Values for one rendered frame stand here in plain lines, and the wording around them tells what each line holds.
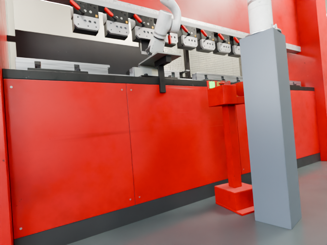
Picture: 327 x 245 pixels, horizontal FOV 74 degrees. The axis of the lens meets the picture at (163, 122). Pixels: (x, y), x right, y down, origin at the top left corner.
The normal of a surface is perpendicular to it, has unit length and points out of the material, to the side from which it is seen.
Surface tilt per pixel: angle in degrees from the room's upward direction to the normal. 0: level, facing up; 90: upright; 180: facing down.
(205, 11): 90
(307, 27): 90
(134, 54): 90
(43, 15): 90
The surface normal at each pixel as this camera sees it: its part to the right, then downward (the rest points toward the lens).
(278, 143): -0.72, 0.04
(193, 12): 0.53, -0.06
